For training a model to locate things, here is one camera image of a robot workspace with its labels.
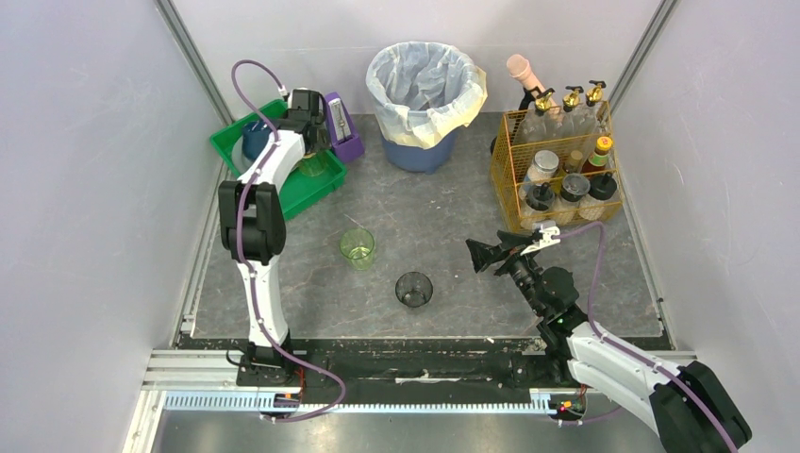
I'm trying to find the spice jar black lid powder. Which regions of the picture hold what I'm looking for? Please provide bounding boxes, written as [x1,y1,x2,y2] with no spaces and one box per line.
[520,182,555,231]

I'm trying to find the amber glass cup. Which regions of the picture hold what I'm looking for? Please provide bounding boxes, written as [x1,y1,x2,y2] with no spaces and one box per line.
[297,152,327,177]

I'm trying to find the blue snack bag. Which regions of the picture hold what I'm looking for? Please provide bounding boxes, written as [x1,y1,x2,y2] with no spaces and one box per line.
[242,120,272,162]

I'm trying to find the dark grey glass cup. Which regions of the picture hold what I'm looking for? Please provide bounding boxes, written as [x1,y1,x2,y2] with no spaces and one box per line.
[395,271,434,309]

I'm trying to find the white blue canister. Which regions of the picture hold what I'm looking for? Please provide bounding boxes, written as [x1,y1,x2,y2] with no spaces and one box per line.
[524,149,559,183]

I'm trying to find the spice jar black lid beans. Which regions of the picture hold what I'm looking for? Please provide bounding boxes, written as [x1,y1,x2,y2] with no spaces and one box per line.
[577,172,618,222]

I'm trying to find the small yellow oil bottle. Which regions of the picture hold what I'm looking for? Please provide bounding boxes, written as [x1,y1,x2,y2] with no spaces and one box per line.
[558,150,583,177]

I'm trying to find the glass oil bottle dark liquid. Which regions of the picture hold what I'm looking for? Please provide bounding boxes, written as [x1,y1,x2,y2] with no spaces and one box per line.
[516,88,555,144]

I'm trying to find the red sauce bottle yellow cap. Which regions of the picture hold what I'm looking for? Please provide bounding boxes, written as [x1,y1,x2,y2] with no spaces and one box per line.
[580,136,613,174]

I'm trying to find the green glass cup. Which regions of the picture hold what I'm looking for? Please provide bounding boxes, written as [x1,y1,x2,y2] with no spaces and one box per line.
[339,227,375,271]

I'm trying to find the clear glass oil bottle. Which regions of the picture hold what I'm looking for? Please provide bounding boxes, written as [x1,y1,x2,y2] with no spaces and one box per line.
[553,85,584,140]

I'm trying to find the glass oil bottle amber residue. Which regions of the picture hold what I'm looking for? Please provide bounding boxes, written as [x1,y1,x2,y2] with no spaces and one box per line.
[575,80,607,137]

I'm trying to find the grey round plate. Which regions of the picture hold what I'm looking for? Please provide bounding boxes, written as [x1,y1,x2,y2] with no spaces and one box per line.
[231,137,252,176]

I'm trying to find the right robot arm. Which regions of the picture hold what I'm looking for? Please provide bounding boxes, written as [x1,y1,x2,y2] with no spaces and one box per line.
[465,226,753,452]

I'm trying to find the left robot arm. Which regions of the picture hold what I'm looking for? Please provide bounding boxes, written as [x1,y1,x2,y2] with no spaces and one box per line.
[218,89,327,384]

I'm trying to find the purple metronome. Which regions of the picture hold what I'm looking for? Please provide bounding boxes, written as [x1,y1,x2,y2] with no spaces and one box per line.
[325,92,365,164]

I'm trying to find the green plastic tray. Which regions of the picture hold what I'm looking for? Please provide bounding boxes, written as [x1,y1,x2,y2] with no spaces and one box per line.
[209,113,347,221]

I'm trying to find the blue trash bin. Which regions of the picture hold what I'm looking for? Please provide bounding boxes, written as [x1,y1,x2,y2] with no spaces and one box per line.
[381,130,458,175]

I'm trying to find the white plastic bin liner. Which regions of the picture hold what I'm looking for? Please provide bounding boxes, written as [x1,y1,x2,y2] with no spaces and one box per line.
[365,42,488,149]

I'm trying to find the black microphone stand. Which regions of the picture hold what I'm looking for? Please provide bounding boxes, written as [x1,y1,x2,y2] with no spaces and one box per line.
[508,89,539,144]

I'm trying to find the beige microphone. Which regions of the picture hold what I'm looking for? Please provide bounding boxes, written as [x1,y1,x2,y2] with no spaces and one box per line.
[506,54,546,99]

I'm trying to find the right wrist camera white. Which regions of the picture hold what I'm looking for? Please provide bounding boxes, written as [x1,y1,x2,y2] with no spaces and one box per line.
[521,220,560,256]

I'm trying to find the yellow wire basket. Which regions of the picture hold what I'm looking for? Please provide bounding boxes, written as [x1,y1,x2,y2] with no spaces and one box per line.
[490,101,625,232]

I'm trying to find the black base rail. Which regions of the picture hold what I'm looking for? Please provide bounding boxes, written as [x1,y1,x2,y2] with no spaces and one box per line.
[234,337,608,401]

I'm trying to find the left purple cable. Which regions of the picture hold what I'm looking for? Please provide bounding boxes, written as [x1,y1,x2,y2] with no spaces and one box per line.
[231,59,347,425]

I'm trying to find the white cable duct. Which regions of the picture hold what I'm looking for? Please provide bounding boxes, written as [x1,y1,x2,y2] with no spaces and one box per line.
[163,391,578,417]

